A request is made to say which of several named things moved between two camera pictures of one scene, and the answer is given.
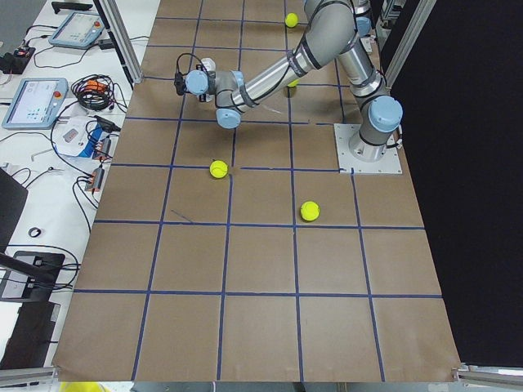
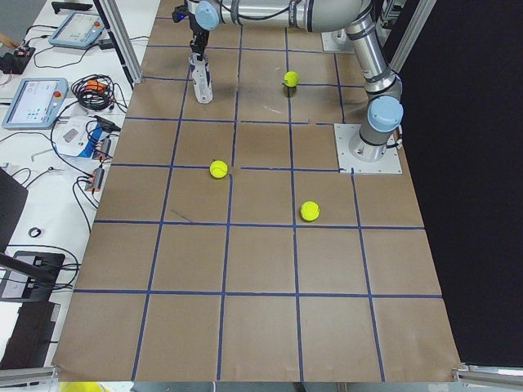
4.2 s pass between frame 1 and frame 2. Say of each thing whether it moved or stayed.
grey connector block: stayed
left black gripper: moved
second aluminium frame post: stayed
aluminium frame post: stayed
